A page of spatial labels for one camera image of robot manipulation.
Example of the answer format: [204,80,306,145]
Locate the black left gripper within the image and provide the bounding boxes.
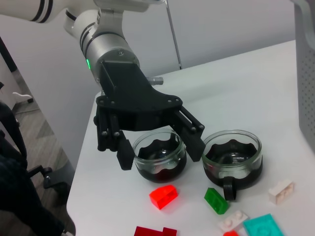
[93,60,207,171]

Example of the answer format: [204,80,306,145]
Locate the glass teacup with black holder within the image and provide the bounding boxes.
[132,129,188,184]
[201,129,263,201]

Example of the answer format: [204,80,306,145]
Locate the grey perforated storage basket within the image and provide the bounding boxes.
[293,0,315,148]

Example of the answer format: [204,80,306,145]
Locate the orange-red slope toy brick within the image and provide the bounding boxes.
[149,184,179,211]

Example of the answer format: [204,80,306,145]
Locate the green translucent toy brick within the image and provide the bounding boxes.
[203,187,229,215]

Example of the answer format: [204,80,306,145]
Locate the dark red long toy brick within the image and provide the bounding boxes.
[134,226,178,236]

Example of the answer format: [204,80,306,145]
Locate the white flat toy plate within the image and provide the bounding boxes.
[218,210,249,232]

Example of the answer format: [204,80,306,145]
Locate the grey metal pole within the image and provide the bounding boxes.
[164,0,183,70]

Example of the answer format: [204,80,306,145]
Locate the cyan square toy plate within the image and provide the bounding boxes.
[243,213,283,236]

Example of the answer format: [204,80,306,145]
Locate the white toy brick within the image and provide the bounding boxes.
[268,179,295,205]

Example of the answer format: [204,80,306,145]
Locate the white office chair base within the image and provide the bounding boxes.
[11,90,34,104]

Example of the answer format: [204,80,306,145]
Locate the black office chair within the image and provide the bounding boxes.
[0,100,76,236]

